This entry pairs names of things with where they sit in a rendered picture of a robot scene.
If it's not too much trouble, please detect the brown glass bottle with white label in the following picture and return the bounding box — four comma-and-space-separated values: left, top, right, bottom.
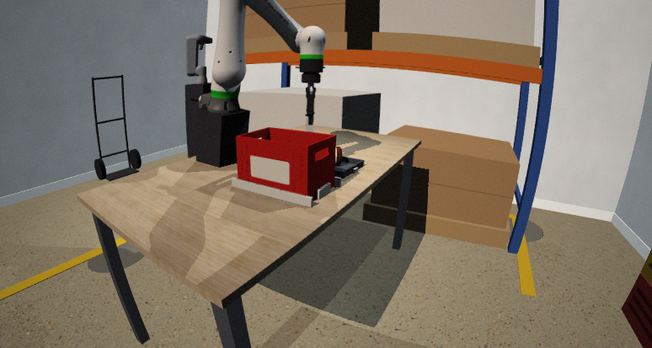
335, 147, 342, 165

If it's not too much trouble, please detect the red divided crate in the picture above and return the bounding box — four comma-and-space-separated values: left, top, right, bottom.
236, 127, 336, 201

